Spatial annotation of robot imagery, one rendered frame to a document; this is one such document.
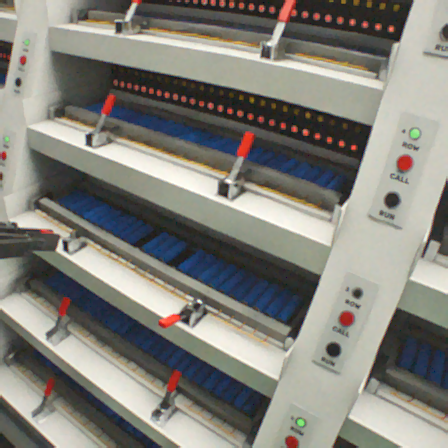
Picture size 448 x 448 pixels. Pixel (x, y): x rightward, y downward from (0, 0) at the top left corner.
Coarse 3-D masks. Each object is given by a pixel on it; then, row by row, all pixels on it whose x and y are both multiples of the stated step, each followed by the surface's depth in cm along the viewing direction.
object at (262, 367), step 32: (32, 192) 79; (64, 192) 87; (128, 192) 82; (32, 224) 75; (64, 224) 76; (192, 224) 75; (64, 256) 69; (96, 256) 69; (96, 288) 67; (128, 288) 63; (160, 288) 64; (224, 320) 59; (192, 352) 59; (224, 352) 54; (256, 352) 55; (288, 352) 49; (256, 384) 54
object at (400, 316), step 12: (384, 0) 61; (396, 0) 60; (408, 0) 59; (408, 12) 59; (156, 72) 82; (216, 84) 76; (264, 96) 71; (240, 132) 74; (444, 192) 58; (444, 204) 58; (168, 216) 82; (276, 264) 72; (396, 312) 62; (408, 312) 61; (396, 324) 62
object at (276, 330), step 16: (48, 208) 77; (80, 224) 73; (96, 240) 72; (112, 240) 70; (128, 256) 68; (144, 256) 67; (144, 272) 65; (160, 272) 64; (176, 272) 64; (176, 288) 63; (192, 288) 62; (208, 288) 62; (208, 304) 61; (224, 304) 59; (240, 304) 59; (240, 320) 58; (256, 320) 57; (272, 320) 57; (272, 336) 56
